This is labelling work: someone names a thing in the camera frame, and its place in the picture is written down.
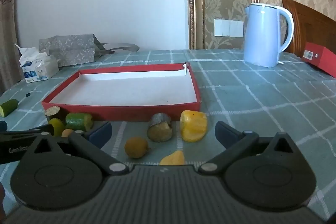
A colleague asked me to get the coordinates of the red cardboard box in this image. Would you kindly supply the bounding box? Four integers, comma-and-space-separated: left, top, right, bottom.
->
302, 42, 336, 79

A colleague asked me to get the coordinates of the wooden chair back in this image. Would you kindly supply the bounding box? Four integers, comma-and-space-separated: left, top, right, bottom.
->
281, 0, 336, 57

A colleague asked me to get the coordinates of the green checked tablecloth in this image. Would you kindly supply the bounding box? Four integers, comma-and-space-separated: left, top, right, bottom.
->
0, 49, 336, 224

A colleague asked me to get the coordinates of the large sugarcane piece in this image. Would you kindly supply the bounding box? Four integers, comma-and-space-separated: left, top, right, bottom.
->
147, 113, 173, 143

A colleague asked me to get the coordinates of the white wall switch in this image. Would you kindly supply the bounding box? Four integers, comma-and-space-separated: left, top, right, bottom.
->
214, 18, 245, 38

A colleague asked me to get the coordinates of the long yellow jackfruit piece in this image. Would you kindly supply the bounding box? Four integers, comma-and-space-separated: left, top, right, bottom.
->
180, 110, 208, 143

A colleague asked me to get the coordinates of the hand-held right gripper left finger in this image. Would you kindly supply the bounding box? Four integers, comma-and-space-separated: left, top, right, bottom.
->
25, 121, 129, 175

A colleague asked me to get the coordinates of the green cucumber piece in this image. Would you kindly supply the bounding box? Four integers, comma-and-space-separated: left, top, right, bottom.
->
0, 99, 19, 117
65, 113, 93, 131

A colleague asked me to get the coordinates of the patterned beige curtain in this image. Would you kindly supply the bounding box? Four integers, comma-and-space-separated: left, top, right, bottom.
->
0, 0, 21, 96

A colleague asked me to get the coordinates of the small dark sugarcane piece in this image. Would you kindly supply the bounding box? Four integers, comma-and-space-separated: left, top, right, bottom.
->
44, 106, 61, 120

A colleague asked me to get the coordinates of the short yellow jackfruit piece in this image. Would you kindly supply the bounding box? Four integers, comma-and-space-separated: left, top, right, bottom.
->
159, 150, 185, 166

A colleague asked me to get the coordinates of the light blue electric kettle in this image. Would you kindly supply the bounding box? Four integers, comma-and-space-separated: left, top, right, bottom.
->
243, 3, 295, 68

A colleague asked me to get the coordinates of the grey patterned gift bag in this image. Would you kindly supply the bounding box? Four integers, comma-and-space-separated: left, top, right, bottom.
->
38, 33, 140, 67

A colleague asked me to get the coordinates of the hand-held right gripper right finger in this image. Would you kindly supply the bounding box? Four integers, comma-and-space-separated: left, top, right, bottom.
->
199, 121, 302, 175

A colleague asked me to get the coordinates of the white tissue pack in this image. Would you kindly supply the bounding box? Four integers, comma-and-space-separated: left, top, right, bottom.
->
14, 43, 60, 83

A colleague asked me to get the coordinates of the green lime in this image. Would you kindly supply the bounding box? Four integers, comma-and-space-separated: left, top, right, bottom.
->
49, 118, 65, 136

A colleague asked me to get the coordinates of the red cardboard box tray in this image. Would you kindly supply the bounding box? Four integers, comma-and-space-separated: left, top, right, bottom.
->
41, 62, 201, 123

